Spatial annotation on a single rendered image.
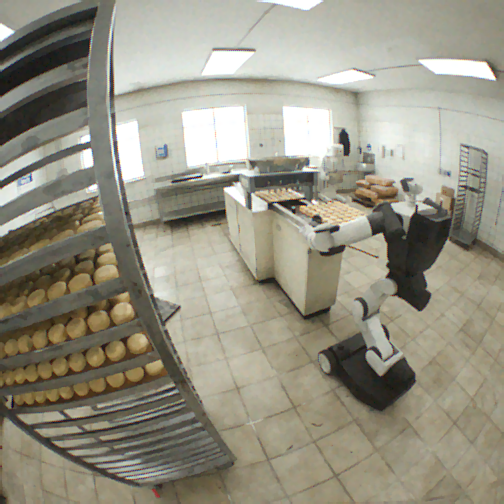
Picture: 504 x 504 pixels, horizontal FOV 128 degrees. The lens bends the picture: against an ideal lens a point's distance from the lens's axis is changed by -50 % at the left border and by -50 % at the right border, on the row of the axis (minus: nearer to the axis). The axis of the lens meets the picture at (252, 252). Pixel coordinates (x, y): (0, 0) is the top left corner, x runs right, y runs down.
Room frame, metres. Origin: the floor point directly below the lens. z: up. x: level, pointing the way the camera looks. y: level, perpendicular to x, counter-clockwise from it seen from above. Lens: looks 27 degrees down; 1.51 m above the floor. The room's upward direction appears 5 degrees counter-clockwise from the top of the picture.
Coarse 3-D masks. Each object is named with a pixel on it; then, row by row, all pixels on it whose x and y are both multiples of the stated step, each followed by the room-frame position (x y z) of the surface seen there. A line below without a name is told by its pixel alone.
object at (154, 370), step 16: (144, 368) 0.31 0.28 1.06; (160, 368) 0.31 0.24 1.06; (80, 384) 0.22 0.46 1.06; (96, 384) 0.23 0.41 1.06; (112, 384) 0.24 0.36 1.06; (128, 384) 0.26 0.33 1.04; (16, 400) 0.06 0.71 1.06; (32, 400) 0.10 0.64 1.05; (48, 400) 0.13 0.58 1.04; (64, 400) 0.16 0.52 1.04
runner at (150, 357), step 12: (132, 360) 0.26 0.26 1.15; (144, 360) 0.27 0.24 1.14; (156, 360) 0.28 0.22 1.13; (84, 372) 0.20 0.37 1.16; (96, 372) 0.22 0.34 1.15; (108, 372) 0.23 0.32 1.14; (120, 372) 0.24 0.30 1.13; (24, 384) 0.11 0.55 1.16; (36, 384) 0.13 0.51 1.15; (48, 384) 0.14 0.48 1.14; (60, 384) 0.16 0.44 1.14; (72, 384) 0.18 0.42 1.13
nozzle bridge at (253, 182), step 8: (304, 168) 2.47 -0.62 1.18; (240, 176) 2.38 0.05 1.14; (248, 176) 2.12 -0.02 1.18; (256, 176) 2.12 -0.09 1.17; (264, 176) 2.14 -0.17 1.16; (272, 176) 2.25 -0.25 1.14; (280, 176) 2.27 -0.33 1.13; (296, 176) 2.32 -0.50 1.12; (304, 176) 2.35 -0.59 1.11; (312, 176) 2.31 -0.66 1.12; (240, 184) 2.40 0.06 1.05; (248, 184) 2.14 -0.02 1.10; (256, 184) 2.20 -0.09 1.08; (264, 184) 2.23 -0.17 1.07; (272, 184) 2.25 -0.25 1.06; (288, 184) 2.27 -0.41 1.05; (296, 184) 2.27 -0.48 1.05; (304, 184) 2.29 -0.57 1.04; (312, 184) 2.31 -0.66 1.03; (248, 192) 2.20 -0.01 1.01; (304, 192) 2.49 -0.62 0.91; (312, 192) 2.40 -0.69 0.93; (248, 200) 2.20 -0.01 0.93; (248, 208) 2.20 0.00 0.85
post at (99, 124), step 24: (96, 24) 0.26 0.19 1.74; (96, 48) 0.27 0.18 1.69; (96, 72) 0.27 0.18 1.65; (96, 96) 0.27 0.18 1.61; (96, 120) 0.27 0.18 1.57; (96, 144) 0.27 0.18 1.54; (96, 168) 0.26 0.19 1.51; (120, 216) 0.27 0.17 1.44; (120, 240) 0.27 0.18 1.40; (120, 264) 0.26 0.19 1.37; (144, 288) 0.28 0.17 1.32; (144, 312) 0.27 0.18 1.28; (168, 360) 0.27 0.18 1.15; (192, 408) 0.27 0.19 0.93; (216, 432) 0.27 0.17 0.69
